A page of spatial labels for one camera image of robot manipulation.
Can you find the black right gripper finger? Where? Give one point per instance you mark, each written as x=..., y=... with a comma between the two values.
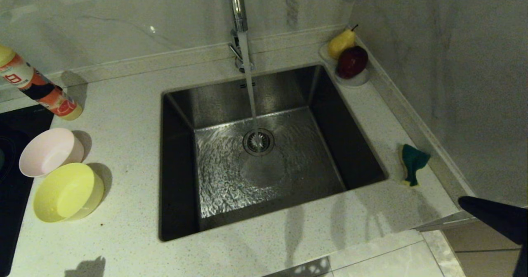
x=499, y=217

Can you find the green and yellow sponge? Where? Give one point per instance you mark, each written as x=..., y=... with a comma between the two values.
x=414, y=159

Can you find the yellow plastic bowl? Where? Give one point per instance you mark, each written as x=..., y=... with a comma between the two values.
x=68, y=192

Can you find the pink plastic bowl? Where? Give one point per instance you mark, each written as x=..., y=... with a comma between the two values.
x=49, y=151

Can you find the orange white dish soap bottle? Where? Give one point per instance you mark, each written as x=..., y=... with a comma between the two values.
x=41, y=91

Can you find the stainless steel sink basin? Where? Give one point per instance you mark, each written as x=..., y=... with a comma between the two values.
x=330, y=124

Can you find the chrome faucet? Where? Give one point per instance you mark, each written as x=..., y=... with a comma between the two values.
x=238, y=4

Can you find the beige wooden cabinet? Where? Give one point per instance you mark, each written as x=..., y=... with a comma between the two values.
x=486, y=248

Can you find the small white fruit dish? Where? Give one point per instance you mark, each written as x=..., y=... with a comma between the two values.
x=358, y=81

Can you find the dark red apple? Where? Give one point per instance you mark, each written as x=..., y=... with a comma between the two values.
x=351, y=62

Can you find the yellow pear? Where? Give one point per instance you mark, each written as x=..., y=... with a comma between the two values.
x=340, y=43

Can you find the round metal drain strainer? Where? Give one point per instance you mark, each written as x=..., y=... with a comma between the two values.
x=266, y=143

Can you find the black induction cooktop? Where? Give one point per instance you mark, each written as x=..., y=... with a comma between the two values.
x=12, y=194

